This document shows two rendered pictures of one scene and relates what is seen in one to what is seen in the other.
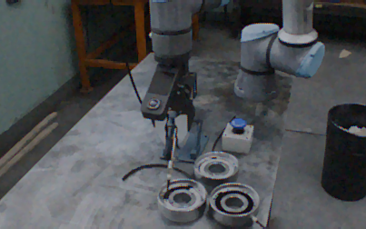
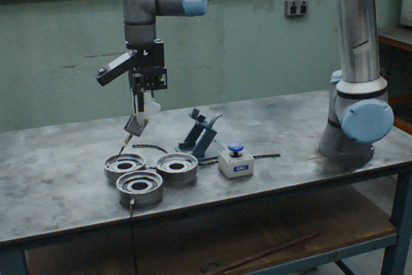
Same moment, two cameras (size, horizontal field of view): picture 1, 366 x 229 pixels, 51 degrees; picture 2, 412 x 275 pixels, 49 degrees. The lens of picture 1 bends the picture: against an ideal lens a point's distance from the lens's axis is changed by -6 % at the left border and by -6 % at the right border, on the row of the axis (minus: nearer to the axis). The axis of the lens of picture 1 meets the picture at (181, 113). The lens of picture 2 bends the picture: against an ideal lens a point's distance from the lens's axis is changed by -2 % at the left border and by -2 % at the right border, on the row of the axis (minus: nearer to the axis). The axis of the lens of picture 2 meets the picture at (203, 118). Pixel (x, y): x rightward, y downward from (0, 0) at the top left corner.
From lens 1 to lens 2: 0.95 m
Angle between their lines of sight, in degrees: 48
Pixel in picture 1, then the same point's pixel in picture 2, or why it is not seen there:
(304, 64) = (343, 118)
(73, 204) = (90, 142)
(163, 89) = (114, 65)
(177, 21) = (128, 14)
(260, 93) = (329, 147)
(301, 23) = (347, 67)
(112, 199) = (108, 151)
